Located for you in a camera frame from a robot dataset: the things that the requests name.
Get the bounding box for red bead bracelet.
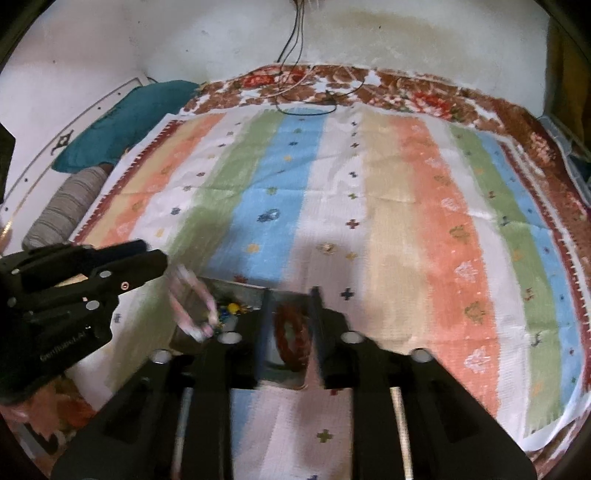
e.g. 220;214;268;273
273;302;311;372

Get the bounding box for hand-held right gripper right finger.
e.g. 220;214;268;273
309;286;539;480

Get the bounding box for silver metal tin box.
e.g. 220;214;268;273
168;276;324;393

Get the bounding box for white bed headboard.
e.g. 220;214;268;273
0;76;151;222

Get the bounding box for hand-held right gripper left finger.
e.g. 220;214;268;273
51;288;273;480

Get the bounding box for black cable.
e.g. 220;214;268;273
276;0;338;116

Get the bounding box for yellow hanging cloth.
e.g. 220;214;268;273
547;28;591;153

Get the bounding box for teal pillow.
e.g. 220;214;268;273
52;80;201;174

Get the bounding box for white cable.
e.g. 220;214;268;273
272;0;370;100

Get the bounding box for striped colourful mat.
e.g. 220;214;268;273
69;104;591;480

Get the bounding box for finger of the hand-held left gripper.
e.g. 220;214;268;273
55;250;169;303
0;239;147;289

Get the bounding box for grey striped bolster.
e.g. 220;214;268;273
22;166;114;250

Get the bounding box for pink white bead bracelet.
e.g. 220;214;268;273
167;266;219;343

